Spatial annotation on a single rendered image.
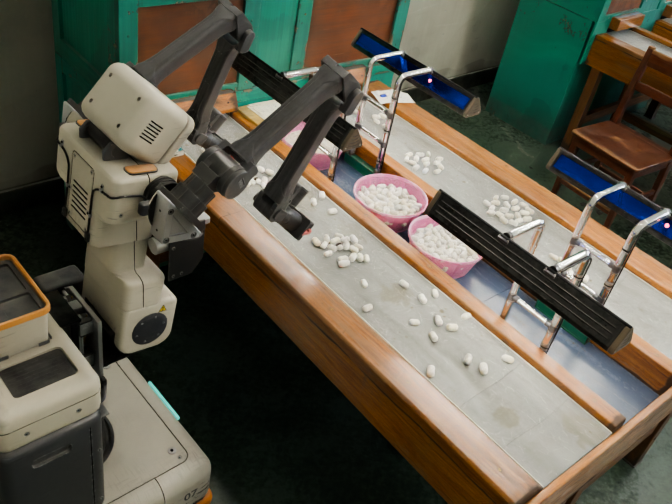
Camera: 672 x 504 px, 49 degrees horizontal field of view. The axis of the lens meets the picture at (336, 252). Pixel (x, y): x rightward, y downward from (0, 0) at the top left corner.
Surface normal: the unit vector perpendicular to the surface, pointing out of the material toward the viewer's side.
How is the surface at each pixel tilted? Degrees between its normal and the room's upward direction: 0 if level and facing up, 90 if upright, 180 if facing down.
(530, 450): 0
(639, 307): 0
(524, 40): 90
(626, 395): 0
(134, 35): 90
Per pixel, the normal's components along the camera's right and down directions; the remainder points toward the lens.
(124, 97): -0.43, -0.30
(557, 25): -0.74, 0.30
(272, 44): 0.63, 0.55
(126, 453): 0.17, -0.78
